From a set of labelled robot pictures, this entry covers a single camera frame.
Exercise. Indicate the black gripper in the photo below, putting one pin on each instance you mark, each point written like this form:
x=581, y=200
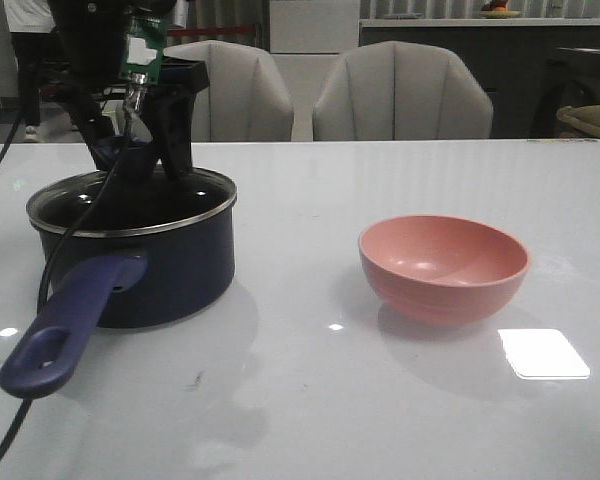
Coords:
x=92, y=36

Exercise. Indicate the glass lid blue knob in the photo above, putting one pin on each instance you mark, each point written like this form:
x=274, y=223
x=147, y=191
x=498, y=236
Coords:
x=132, y=204

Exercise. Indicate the dark blue saucepan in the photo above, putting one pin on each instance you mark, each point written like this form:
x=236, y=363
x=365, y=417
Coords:
x=119, y=283

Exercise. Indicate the pink plastic bowl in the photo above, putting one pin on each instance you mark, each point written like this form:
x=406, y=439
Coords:
x=442, y=270

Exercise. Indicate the green circuit board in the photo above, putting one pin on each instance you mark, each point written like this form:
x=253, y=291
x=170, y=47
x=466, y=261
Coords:
x=144, y=42

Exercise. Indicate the left beige upholstered chair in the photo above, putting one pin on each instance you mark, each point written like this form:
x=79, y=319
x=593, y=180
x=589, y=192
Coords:
x=246, y=100

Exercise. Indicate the beige upholstered chair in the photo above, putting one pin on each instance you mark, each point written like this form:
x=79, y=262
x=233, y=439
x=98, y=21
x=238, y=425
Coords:
x=246, y=100
x=400, y=91

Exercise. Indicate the person in background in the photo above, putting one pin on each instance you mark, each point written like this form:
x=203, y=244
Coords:
x=29, y=23

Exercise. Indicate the red barrier belt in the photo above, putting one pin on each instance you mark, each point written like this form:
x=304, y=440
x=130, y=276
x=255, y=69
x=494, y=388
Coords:
x=213, y=31

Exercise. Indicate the right beige upholstered chair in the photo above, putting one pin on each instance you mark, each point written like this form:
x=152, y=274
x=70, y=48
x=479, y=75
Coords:
x=400, y=91

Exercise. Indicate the fruit bowl on counter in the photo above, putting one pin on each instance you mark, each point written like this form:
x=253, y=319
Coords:
x=497, y=9

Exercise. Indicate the dark kitchen counter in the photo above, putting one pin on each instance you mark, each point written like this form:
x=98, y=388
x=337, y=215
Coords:
x=507, y=57

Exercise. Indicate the black side table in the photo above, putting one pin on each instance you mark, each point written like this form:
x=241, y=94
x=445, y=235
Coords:
x=571, y=78

